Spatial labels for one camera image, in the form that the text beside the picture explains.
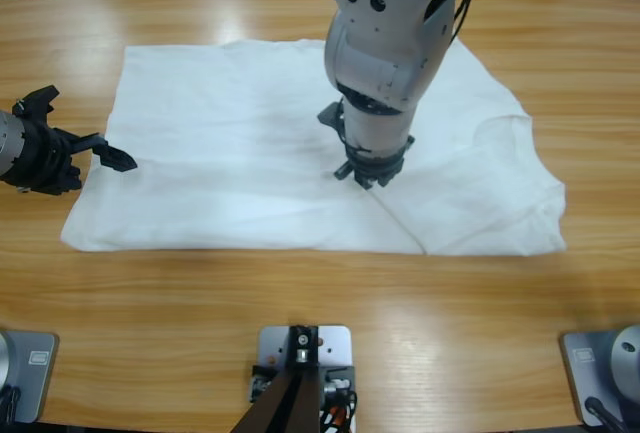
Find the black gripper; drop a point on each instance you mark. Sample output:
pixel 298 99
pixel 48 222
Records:
pixel 380 168
pixel 47 163

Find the white t-shirt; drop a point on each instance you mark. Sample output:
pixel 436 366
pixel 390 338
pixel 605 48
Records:
pixel 200 153

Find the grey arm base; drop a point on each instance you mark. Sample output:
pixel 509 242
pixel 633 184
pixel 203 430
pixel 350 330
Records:
pixel 590 368
pixel 35 378

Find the white mounting block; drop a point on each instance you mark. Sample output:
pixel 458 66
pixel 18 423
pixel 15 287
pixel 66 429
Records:
pixel 335 345

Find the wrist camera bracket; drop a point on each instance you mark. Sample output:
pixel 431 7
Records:
pixel 37 98
pixel 331 118

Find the dark brown post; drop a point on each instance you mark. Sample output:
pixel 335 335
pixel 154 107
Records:
pixel 300 403

